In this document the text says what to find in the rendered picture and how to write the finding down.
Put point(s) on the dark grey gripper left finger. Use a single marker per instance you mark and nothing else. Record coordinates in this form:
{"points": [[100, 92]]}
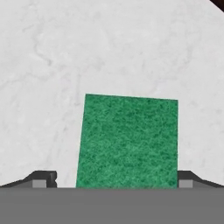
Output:
{"points": [[40, 178]]}

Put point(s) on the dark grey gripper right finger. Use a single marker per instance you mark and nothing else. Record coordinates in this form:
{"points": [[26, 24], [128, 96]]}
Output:
{"points": [[186, 178]]}

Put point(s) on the green sponge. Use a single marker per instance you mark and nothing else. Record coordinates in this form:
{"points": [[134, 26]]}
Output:
{"points": [[128, 143]]}

